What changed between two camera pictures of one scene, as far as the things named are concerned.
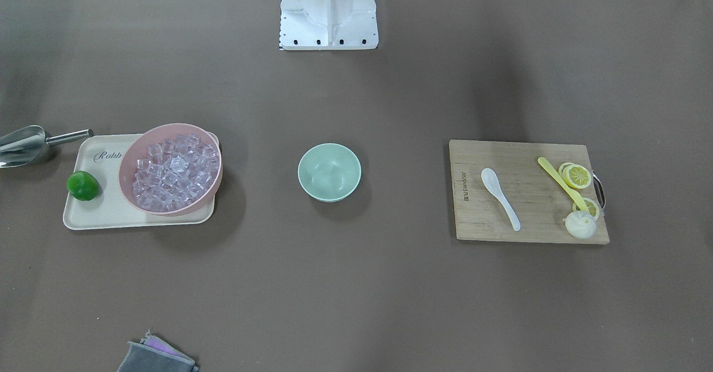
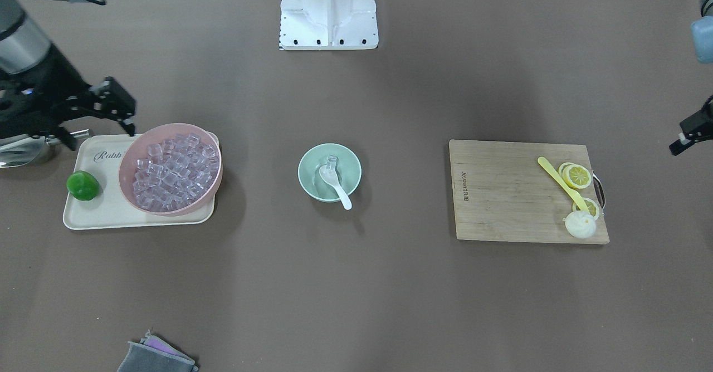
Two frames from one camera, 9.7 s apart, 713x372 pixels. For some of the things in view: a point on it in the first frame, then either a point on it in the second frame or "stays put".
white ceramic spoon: (491, 181) → (330, 176)
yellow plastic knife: (575, 195) stays put
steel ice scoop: (24, 146) stays put
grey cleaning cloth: (142, 359) stays put
